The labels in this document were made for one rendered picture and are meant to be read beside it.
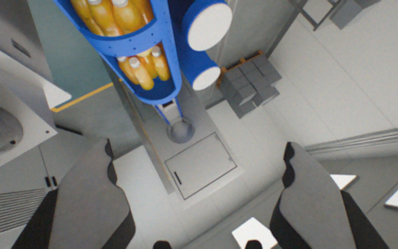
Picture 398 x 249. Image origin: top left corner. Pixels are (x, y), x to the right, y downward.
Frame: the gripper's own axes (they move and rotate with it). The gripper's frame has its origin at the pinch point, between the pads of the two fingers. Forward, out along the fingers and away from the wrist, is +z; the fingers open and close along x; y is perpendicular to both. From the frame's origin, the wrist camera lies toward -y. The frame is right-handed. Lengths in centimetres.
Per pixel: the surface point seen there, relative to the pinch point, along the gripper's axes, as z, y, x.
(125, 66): 63, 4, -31
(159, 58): 64, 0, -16
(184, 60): 126, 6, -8
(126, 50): 39.4, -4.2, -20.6
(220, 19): 86, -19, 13
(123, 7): 38.1, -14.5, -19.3
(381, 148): 207, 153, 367
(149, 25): 39.7, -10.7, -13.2
